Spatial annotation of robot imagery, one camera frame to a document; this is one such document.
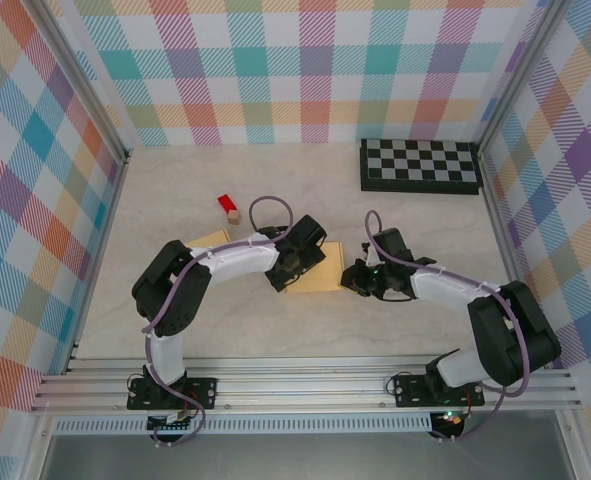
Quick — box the yellow paper box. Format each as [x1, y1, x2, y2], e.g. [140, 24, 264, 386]
[184, 228, 232, 250]
[282, 241, 345, 295]

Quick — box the black and grey checkerboard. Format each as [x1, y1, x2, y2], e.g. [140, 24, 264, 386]
[358, 138, 484, 197]

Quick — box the small circuit board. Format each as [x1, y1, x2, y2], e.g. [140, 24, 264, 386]
[430, 409, 469, 439]
[147, 413, 196, 435]

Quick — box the grey metal panel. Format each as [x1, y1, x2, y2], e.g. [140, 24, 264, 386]
[39, 433, 576, 480]

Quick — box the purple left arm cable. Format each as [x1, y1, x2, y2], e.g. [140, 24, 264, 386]
[142, 194, 296, 449]

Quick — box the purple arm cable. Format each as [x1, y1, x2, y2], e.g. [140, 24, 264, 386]
[364, 209, 534, 444]
[142, 194, 296, 449]

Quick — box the aluminium side rail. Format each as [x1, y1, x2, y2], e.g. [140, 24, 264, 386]
[62, 152, 132, 376]
[477, 147, 549, 369]

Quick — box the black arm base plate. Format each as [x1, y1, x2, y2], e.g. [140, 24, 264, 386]
[393, 374, 485, 409]
[126, 377, 219, 411]

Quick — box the aluminium front rail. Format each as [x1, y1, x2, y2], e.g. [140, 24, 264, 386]
[32, 355, 584, 414]

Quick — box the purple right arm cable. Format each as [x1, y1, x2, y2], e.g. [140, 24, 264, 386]
[364, 209, 534, 444]

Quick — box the white slotted cable duct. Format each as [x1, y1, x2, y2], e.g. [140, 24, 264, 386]
[54, 418, 434, 435]

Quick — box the aluminium frame post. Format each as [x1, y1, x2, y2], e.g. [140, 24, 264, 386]
[477, 0, 571, 156]
[24, 0, 132, 166]

